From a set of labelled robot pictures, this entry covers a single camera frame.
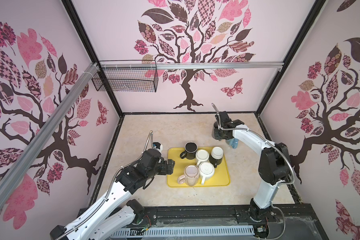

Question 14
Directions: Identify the blue butterfly mug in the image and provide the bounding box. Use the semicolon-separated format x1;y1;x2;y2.
227;138;239;149

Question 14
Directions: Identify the pink iridescent mug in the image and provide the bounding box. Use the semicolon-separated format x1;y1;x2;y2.
177;165;200;187

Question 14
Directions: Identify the grey ceramic mug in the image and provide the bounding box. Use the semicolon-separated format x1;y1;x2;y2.
212;128;224;141

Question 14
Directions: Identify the black mug white base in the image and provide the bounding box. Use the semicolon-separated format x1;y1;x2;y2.
209;147;224;168

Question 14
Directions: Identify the black ceramic mug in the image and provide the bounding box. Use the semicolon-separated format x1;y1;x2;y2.
180;142;198;160

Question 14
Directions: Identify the small white ceramic mug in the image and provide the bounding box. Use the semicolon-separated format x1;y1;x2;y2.
196;149;210;166

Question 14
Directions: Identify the yellow plastic tray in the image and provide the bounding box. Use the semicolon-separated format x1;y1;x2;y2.
167;148;231;188

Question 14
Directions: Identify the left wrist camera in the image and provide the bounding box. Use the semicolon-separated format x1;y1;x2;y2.
153;142;163;153

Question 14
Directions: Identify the white slotted cable duct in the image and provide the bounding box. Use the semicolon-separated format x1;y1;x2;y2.
110;226;255;239

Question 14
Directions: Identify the aluminium rail back wall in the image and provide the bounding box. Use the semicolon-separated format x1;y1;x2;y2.
101;62;284;70

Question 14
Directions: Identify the aluminium rail wall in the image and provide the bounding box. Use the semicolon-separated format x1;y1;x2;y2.
0;63;99;210
101;62;284;70

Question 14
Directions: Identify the black wire basket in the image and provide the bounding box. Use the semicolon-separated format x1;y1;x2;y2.
92;60;159;93

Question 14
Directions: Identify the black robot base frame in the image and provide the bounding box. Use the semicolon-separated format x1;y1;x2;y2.
86;203;331;240

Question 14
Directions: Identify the aluminium rail left wall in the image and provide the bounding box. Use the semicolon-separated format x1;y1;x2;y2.
0;63;99;210

